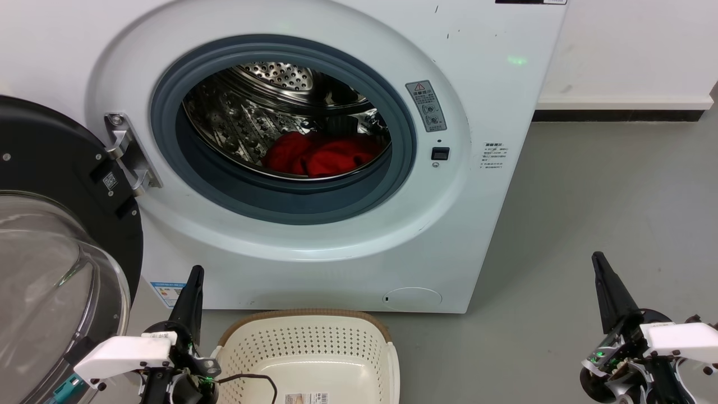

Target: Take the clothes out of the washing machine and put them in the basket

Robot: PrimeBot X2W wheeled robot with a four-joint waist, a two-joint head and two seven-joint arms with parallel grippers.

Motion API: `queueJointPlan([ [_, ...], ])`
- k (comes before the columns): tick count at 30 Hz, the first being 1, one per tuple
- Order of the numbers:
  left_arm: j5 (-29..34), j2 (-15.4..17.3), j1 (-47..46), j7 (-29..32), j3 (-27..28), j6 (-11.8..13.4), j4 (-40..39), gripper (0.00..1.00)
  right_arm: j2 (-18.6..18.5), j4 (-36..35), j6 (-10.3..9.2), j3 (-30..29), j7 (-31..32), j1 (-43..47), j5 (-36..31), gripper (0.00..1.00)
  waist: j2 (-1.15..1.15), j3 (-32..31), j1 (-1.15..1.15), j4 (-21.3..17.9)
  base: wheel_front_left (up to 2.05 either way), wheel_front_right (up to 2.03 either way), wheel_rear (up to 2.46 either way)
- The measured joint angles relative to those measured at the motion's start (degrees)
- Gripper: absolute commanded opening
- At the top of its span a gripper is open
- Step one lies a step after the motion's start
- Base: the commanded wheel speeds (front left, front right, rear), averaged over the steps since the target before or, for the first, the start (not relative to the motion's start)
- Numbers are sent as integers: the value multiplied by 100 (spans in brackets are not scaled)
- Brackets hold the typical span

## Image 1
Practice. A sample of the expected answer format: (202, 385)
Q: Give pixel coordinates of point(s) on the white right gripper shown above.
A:
(679, 339)

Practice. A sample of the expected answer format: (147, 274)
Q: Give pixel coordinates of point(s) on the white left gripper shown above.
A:
(123, 353)

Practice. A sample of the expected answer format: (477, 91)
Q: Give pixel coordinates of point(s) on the red and white garment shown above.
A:
(331, 160)

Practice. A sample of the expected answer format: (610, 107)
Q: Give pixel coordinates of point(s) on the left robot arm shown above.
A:
(168, 390)

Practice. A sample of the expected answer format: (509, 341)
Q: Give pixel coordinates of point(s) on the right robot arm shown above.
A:
(600, 387)

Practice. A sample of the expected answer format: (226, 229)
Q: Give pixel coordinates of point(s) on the cream plastic laundry basket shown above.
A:
(314, 342)

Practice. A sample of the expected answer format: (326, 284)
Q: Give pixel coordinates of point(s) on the printed label with barcode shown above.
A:
(305, 399)

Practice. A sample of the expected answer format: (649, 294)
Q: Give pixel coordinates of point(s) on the silver metal door hinge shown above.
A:
(132, 157)

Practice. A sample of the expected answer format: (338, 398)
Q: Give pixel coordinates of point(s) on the stainless steel washing machine drum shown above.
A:
(235, 123)

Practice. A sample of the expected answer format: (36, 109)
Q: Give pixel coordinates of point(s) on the black washer door with glass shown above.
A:
(50, 157)

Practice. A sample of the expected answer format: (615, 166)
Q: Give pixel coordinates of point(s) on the blue energy label sticker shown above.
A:
(165, 294)

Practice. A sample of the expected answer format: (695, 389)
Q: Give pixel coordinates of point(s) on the grey rubber door gasket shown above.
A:
(280, 205)

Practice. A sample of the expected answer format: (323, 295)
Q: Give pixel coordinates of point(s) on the white QR code sticker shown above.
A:
(110, 181)

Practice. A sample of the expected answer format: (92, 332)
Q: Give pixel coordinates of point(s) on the white front-load washing machine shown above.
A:
(477, 224)

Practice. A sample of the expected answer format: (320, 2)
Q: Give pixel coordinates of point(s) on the white text sticker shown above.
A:
(495, 156)

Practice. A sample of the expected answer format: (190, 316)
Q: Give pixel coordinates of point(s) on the round white filter cover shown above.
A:
(412, 299)

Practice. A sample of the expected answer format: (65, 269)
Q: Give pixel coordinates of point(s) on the black door latch socket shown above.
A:
(440, 154)

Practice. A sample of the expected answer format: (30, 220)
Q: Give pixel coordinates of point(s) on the grey warning label sticker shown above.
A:
(426, 106)

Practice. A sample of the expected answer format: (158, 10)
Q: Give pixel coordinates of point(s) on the white and black wall baseboard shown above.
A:
(617, 109)

